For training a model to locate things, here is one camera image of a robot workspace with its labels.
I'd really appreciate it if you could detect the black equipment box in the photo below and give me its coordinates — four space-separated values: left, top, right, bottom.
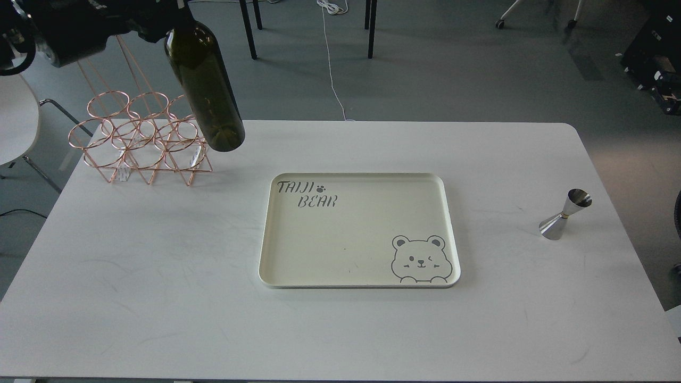
621 1 680 115

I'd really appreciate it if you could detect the white floor cable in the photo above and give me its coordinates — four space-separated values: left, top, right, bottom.
316 0 355 122

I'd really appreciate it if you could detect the silver steel jigger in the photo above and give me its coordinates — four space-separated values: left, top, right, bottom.
538 188 593 240

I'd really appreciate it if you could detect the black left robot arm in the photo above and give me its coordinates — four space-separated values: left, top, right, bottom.
1 1 189 76

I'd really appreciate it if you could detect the black table leg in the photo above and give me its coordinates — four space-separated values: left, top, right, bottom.
238 0 263 60
364 0 378 59

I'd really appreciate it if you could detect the cream bear serving tray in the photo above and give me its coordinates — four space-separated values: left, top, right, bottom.
259 173 461 288

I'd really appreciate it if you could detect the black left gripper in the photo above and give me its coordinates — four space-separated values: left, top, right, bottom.
101 1 192 42

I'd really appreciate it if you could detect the black table leg left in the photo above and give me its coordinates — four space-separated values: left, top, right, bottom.
238 0 263 60

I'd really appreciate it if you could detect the copper wire bottle rack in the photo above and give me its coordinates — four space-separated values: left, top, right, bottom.
68 35 213 187

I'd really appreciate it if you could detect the dark green wine bottle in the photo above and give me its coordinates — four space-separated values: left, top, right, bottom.
164 1 245 152

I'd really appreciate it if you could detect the black table leg right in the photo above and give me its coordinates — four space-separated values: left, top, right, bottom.
364 0 378 59

